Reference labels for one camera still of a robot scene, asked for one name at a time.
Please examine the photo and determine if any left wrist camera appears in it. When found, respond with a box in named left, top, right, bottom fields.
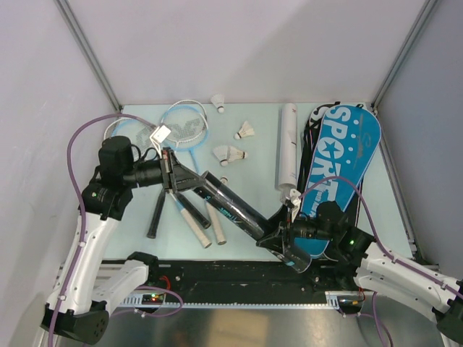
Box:
left=149, top=124, right=171, bottom=151

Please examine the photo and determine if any white cable duct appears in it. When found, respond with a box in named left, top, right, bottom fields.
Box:
left=119, top=293, right=339, bottom=310

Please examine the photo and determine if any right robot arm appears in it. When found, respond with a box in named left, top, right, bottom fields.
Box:
left=257, top=202, right=462, bottom=343

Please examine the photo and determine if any white shuttlecock tube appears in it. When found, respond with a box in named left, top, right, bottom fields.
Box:
left=278, top=103, right=297, bottom=192

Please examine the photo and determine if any blue racket left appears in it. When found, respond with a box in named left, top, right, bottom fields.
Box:
left=110, top=119, right=213, bottom=249

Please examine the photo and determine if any black shuttlecock tube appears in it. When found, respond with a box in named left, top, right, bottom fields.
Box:
left=193, top=171, right=312, bottom=273

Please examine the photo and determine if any blue racket bag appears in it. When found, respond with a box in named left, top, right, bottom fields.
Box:
left=289, top=104, right=381, bottom=258

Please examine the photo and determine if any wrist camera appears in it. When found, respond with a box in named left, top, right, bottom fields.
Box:
left=149, top=124, right=171, bottom=151
left=280, top=188, right=301, bottom=208

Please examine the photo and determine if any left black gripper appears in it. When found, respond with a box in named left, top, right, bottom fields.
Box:
left=123, top=147, right=206, bottom=193

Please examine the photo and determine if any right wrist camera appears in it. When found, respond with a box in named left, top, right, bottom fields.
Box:
left=280, top=188, right=301, bottom=208

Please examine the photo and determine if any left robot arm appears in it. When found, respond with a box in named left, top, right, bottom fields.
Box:
left=41, top=136, right=204, bottom=346

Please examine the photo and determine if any blue racket white grip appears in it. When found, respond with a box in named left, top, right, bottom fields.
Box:
left=160, top=107, right=228, bottom=246

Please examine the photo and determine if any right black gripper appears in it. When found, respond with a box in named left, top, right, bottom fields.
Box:
left=256, top=203, right=336, bottom=254

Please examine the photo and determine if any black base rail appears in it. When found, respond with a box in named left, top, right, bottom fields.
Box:
left=145, top=260, right=358, bottom=304

